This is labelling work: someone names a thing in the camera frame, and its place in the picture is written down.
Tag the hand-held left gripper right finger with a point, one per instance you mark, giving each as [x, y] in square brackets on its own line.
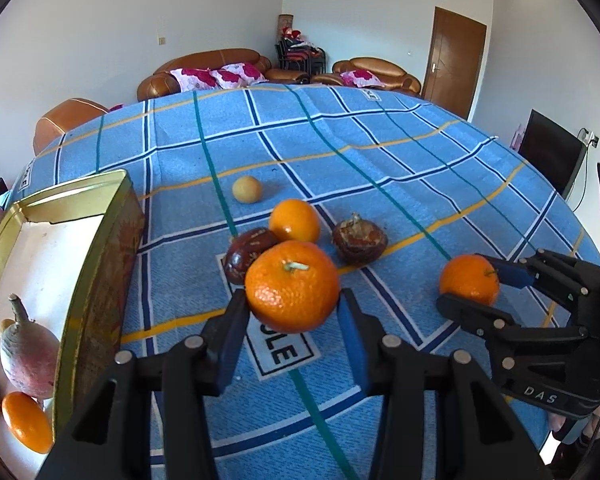
[352, 340]

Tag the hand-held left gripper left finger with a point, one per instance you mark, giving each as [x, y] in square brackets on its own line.
[232, 340]

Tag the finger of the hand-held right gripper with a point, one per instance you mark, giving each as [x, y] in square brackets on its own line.
[475, 316]
[517, 275]

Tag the large mandarin orange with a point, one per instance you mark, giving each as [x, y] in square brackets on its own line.
[292, 285]

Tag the tan longan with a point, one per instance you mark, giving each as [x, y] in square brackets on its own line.
[247, 189]

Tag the gold rectangular tin box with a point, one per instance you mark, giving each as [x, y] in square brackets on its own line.
[55, 260]

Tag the purple turnip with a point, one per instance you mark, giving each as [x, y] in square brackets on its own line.
[27, 360]

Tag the person's right hand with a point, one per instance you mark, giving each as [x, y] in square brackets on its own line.
[557, 425]

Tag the black flat television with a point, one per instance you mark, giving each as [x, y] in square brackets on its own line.
[552, 152]

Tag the blue plaid cloth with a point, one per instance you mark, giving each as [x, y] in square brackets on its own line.
[380, 160]

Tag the brown wooden door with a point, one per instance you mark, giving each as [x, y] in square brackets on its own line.
[455, 60]

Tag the brown leather armchair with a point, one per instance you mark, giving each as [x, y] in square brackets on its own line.
[400, 77]
[65, 120]

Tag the red floral white pillow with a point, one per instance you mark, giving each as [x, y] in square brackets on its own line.
[195, 78]
[240, 74]
[361, 78]

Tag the brown leather sofa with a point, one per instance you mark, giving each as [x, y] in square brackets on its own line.
[155, 85]

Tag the stack of dark chairs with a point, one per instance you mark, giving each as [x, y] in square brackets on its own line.
[300, 57]

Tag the tall brown vase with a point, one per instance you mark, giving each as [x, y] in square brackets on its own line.
[285, 22]

